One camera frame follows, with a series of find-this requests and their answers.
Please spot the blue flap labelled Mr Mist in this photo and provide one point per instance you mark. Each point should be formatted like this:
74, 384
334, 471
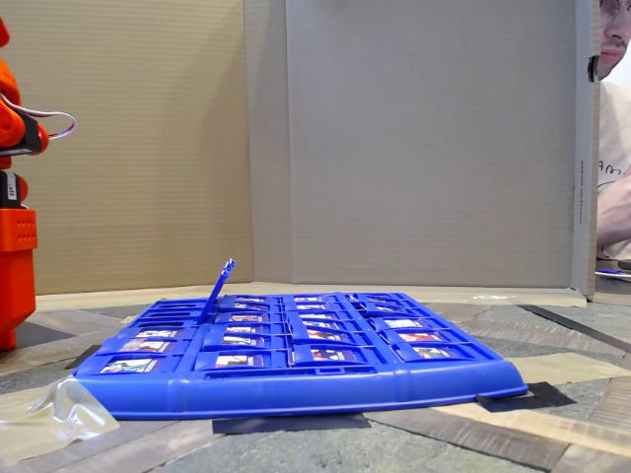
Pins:
401, 323

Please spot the blue flap labelled Beast Tamer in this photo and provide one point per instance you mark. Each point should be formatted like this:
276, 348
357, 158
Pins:
251, 299

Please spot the blue flap labelled Glance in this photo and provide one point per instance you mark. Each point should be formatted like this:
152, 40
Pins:
308, 298

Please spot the tan translucent tape patch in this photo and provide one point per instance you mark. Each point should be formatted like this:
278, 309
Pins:
567, 369

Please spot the blue flap pale washed card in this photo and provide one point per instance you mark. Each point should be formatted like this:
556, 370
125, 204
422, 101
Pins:
239, 360

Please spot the blue flap labelled Eric Eagle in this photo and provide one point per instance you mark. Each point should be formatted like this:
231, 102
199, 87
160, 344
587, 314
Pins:
246, 317

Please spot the crumpled clear tape piece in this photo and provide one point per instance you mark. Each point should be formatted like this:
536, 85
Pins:
59, 414

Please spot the black tape piece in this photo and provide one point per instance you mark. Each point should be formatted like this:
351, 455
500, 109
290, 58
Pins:
532, 396
81, 358

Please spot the blue flap labelled Ice Light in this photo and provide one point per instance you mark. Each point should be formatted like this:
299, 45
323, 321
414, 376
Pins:
313, 315

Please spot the upright blue flip tile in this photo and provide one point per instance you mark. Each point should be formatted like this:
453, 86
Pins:
228, 270

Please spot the blue flap labelled Rambler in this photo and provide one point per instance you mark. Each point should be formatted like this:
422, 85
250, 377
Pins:
419, 337

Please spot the blue flap labelled Swapshot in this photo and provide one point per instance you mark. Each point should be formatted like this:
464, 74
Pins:
429, 352

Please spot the blue flap labelled Blasteroid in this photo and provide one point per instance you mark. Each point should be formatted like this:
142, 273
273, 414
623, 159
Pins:
158, 333

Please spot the cream printed t-shirt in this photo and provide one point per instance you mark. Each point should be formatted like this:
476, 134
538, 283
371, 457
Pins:
613, 128

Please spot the blue flap labelled Atlanta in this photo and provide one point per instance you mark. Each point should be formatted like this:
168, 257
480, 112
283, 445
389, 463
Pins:
244, 329

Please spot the blue flap labelled Shadow Ninja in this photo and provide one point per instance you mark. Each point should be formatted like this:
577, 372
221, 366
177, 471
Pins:
145, 346

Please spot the blue flap labelled Zap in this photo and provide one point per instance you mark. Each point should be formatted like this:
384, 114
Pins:
249, 306

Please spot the long black tape strip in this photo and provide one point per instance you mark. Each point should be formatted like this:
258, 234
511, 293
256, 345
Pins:
581, 327

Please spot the blue flap labelled Safeguard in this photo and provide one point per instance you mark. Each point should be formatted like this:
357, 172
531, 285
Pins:
325, 335

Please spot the wide pale cardboard wall panel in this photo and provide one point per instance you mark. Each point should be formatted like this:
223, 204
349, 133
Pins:
429, 148

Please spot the tan cardboard floor flap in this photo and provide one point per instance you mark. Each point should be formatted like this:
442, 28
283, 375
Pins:
123, 294

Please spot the blue flap labelled Madame Vine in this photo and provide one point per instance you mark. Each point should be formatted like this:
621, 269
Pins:
310, 306

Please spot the blue flap green hero card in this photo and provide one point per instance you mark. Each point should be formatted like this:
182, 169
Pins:
389, 310

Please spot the person's head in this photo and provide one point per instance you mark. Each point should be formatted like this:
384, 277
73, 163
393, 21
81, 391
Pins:
616, 44

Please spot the white paper sheet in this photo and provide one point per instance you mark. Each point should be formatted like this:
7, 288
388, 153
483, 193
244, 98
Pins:
616, 277

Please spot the person's bare forearm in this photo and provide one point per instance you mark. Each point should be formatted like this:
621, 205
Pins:
613, 212

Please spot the blue flap labelled Ultrasonic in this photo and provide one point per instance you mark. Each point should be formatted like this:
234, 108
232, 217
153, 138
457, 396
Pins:
325, 355

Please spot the blue flap yellow hero card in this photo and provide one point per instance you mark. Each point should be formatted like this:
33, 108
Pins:
370, 297

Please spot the blue Guess Who game board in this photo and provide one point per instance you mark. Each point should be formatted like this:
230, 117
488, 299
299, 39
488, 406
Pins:
296, 394

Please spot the blue flap pale green card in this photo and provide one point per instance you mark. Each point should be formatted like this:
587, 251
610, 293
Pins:
130, 365

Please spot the orange SO-100 robot arm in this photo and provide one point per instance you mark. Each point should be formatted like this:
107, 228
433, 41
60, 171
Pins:
17, 276

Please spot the brown corrugated cardboard wall panel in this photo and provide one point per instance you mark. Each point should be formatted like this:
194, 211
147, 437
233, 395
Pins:
138, 148

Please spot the blue flap labelled Thundershock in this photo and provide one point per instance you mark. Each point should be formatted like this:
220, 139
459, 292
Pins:
318, 324

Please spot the blue pen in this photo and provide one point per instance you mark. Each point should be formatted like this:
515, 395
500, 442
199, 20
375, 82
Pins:
610, 271

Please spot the blue flap labelled Geode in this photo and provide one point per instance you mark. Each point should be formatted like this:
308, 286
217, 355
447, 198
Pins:
379, 303

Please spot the blue flap labelled Sir Stretch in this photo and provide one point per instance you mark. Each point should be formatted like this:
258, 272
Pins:
241, 340

